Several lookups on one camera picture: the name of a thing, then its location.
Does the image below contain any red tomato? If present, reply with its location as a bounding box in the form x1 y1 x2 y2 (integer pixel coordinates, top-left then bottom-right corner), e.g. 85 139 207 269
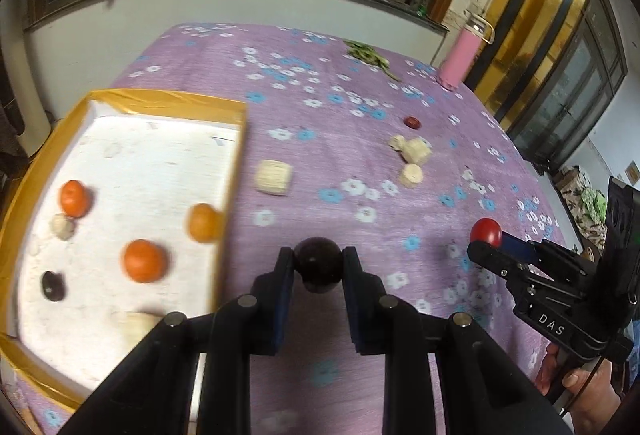
469 217 503 247

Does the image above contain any yellow-edged white tray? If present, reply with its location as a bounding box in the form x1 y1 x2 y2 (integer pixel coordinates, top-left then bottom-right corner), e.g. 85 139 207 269
0 88 249 408

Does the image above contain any pile of green leaves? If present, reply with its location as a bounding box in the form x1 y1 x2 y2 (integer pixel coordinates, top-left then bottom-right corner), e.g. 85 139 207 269
345 41 401 80

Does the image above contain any white corn cob disc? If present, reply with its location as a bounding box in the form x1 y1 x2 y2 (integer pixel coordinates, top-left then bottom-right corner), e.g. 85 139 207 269
398 164 424 189

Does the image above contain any wooden glass-door cabinet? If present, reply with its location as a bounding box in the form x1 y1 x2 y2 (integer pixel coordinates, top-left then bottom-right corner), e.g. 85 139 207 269
472 0 631 168

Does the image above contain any large orange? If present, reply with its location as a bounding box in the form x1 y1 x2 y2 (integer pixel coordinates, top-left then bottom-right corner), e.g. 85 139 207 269
121 239 168 284

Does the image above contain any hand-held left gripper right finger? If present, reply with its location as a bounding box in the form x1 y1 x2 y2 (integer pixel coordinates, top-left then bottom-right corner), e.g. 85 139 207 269
341 246 576 435

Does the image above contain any yellow-orange citrus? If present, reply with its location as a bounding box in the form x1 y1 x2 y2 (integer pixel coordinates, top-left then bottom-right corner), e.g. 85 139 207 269
187 203 224 243

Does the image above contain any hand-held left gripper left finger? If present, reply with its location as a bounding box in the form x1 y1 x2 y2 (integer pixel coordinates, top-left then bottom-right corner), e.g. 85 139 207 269
60 246 301 435

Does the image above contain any purple floral tablecloth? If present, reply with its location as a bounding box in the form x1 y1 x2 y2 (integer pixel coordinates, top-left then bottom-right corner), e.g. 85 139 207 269
15 22 591 435

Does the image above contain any white corn cob cylinder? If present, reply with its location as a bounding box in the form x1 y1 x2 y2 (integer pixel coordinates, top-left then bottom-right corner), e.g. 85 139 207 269
402 138 432 164
116 311 163 346

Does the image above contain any pink water bottle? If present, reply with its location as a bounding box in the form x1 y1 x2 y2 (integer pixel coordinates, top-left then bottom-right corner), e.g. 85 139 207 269
436 12 496 88

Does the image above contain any floral patterned fabric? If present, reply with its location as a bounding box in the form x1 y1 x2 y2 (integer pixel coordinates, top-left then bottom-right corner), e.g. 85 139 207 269
559 165 612 248

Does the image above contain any person's right hand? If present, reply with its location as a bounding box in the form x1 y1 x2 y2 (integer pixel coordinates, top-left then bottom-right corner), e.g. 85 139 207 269
535 345 626 435

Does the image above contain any large white corn block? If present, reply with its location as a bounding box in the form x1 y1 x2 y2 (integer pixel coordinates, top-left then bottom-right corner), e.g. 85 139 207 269
255 160 293 198

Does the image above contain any small orange tangerine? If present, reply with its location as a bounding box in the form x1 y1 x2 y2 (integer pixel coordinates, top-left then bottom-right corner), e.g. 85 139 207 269
60 180 93 219

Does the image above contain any dark purple plum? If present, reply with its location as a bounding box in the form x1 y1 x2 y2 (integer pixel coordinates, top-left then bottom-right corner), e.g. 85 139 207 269
294 237 346 293
40 271 67 302

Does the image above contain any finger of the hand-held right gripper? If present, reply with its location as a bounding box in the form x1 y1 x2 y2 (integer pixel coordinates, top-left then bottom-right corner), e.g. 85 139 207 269
467 241 538 283
500 232 546 263

